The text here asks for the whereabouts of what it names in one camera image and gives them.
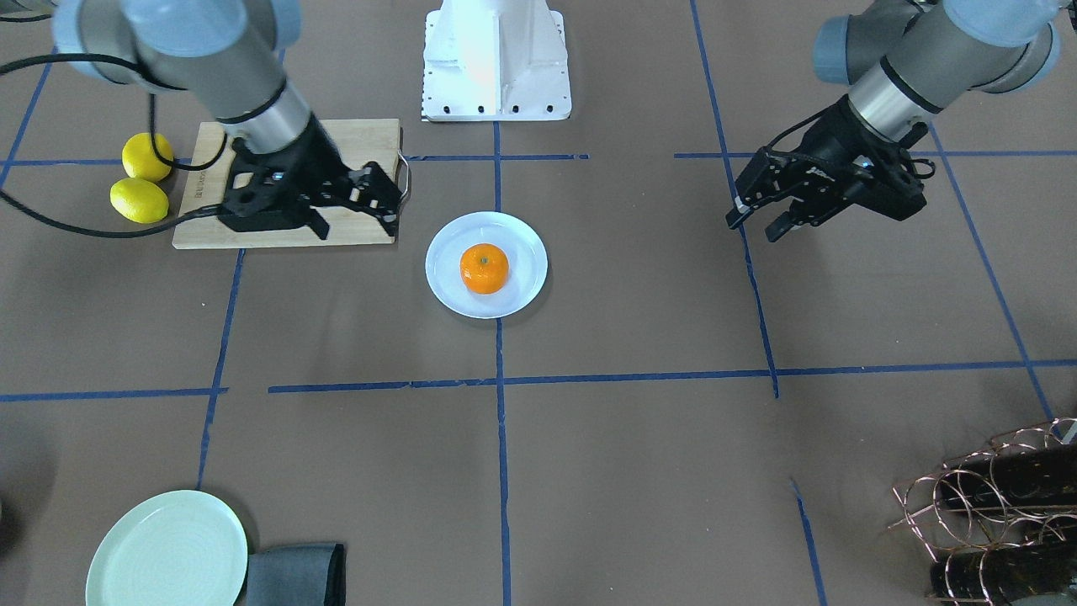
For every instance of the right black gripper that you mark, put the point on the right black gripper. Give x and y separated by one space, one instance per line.
315 162

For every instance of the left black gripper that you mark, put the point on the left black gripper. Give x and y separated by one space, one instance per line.
829 137

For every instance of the orange fruit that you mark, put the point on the orange fruit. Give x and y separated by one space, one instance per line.
484 268

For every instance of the light blue plate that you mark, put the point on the light blue plate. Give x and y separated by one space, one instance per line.
527 264

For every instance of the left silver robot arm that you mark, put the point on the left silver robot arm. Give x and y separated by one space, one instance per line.
903 63

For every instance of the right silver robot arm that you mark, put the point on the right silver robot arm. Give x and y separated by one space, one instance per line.
224 52

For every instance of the light green plate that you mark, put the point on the light green plate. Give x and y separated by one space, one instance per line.
182 547

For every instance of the wooden cutting board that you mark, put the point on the wooden cutting board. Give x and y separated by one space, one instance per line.
359 141

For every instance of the yellow lemon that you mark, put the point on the yellow lemon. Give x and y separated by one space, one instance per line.
139 201
141 157

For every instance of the dark wine bottle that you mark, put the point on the dark wine bottle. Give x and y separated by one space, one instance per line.
1034 574
1025 480

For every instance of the grey folded cloth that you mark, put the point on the grey folded cloth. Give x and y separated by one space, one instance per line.
303 574

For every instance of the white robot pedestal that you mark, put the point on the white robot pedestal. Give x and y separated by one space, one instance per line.
495 60

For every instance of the copper wire bottle rack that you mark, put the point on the copper wire bottle rack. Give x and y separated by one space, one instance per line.
997 523

